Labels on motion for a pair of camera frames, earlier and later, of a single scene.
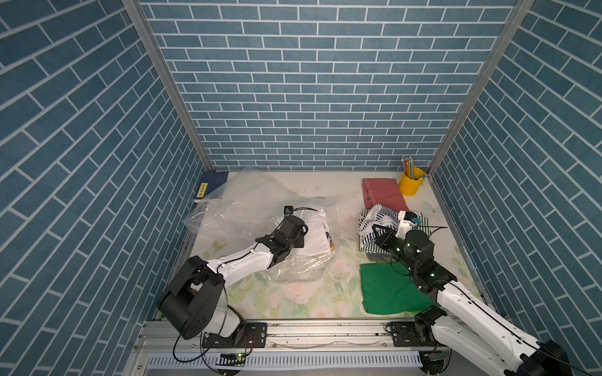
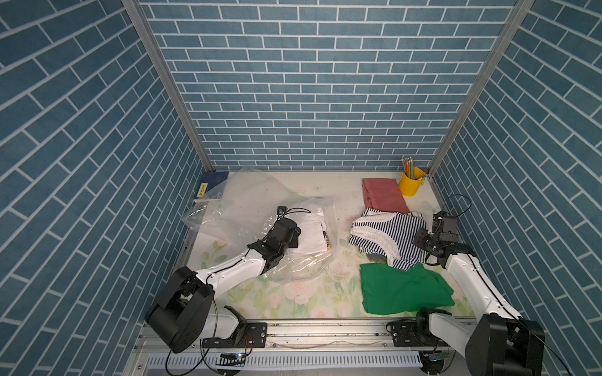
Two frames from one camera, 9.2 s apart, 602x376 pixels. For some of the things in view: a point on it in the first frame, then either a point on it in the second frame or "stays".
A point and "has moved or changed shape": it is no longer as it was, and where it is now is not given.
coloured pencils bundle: (408, 166) stays
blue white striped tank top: (375, 215) has moved or changed shape
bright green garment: (389, 288) stays
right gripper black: (388, 236) → (418, 236)
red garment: (385, 192) stays
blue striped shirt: (319, 257) stays
